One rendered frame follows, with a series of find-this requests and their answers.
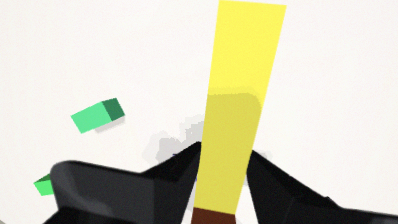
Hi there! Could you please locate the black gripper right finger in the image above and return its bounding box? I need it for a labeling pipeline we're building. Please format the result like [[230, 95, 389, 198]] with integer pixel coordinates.
[[246, 150, 398, 224]]

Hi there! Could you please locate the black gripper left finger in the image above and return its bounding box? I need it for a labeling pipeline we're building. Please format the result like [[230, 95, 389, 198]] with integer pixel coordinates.
[[50, 141, 202, 224]]

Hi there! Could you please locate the yellow bar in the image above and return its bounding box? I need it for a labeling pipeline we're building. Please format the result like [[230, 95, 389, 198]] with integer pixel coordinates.
[[191, 0, 287, 224]]

